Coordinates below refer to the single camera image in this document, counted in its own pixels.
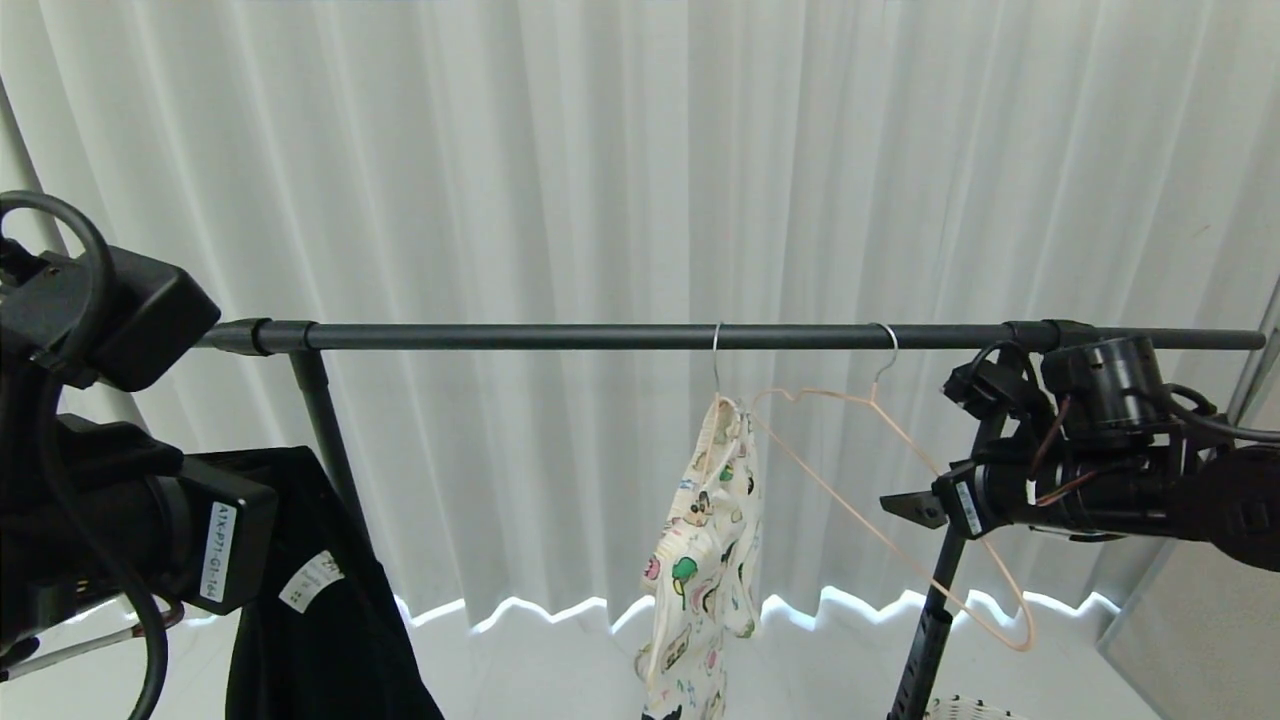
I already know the black garment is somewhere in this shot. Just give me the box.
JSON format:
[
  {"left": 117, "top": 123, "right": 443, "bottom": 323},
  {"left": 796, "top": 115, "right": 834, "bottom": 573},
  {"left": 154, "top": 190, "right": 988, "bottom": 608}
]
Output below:
[{"left": 225, "top": 447, "right": 446, "bottom": 720}]

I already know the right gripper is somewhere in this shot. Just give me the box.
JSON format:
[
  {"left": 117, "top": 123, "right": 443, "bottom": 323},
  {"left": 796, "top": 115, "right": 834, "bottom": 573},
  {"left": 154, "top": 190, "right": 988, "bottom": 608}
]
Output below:
[{"left": 932, "top": 460, "right": 1061, "bottom": 539}]

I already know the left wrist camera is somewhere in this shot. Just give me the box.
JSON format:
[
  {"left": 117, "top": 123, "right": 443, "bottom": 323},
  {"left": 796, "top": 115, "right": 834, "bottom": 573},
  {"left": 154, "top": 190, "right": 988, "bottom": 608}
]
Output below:
[{"left": 0, "top": 245, "right": 221, "bottom": 471}]

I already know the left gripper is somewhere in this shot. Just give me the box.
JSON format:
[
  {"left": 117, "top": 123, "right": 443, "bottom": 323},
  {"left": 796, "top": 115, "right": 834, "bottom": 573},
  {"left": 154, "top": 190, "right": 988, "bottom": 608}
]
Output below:
[{"left": 0, "top": 425, "right": 279, "bottom": 641}]

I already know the black clothes rack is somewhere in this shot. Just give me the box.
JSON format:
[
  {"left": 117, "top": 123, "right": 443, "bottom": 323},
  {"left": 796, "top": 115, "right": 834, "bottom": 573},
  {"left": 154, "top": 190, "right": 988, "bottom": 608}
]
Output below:
[{"left": 195, "top": 318, "right": 1266, "bottom": 720}]

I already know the white curtain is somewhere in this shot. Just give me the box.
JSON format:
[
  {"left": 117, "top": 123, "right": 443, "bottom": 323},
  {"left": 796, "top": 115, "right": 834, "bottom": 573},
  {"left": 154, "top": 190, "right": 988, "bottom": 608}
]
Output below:
[{"left": 0, "top": 0, "right": 1280, "bottom": 633}]

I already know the white laundry basket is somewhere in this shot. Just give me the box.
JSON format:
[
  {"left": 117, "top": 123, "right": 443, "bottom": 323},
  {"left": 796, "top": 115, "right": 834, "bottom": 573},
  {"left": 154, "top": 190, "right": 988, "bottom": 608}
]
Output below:
[{"left": 925, "top": 697, "right": 1021, "bottom": 720}]

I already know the cream printed garment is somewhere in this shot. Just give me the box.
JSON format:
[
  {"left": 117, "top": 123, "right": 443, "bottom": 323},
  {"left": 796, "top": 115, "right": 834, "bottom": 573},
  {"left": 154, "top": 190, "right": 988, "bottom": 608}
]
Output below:
[{"left": 635, "top": 395, "right": 766, "bottom": 720}]

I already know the pink clothes hanger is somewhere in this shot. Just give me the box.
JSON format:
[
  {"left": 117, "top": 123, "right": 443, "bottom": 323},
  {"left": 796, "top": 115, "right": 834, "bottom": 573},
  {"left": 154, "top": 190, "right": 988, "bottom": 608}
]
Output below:
[
  {"left": 700, "top": 323, "right": 766, "bottom": 621},
  {"left": 750, "top": 323, "right": 1036, "bottom": 653}
]

